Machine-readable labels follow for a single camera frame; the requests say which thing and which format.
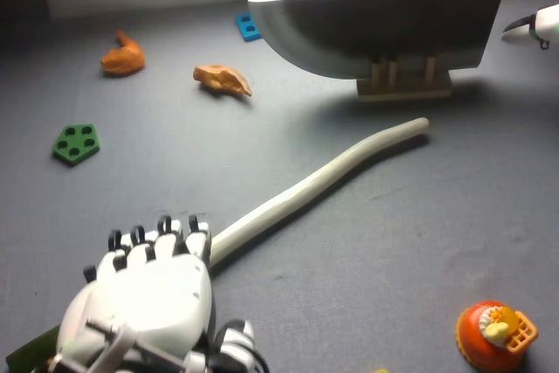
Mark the orange toy cake with waffle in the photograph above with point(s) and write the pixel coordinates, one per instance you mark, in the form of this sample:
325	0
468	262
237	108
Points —
480	333

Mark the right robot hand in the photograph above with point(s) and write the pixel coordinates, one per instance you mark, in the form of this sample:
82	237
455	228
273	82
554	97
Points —
546	21

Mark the green pentagon five-hole block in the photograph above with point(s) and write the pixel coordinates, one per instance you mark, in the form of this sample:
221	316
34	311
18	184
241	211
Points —
76	146

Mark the grey table cloth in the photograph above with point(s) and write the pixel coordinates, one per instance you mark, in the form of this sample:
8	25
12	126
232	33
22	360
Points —
371	250

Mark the wooden peg board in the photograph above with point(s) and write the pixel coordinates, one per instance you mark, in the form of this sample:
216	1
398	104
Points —
404	92

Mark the blue square four-hole block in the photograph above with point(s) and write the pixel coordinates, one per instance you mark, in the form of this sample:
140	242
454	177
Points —
250	31

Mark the long leek stalk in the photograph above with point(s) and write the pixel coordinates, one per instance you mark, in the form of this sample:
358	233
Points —
305	184

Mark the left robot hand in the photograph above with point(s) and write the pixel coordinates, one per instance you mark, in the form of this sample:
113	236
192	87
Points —
148	294

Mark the orange toy chicken drumstick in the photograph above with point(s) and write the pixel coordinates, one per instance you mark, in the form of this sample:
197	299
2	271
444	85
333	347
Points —
124	58

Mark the yellow rectangular two-hole block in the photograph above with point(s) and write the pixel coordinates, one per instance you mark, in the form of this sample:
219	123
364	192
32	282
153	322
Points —
381	370

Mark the orange toy chicken wing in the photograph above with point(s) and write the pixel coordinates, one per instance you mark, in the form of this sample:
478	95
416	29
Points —
220	78

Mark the large steel kitchen knife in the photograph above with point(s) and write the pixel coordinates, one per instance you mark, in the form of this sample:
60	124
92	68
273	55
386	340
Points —
384	28

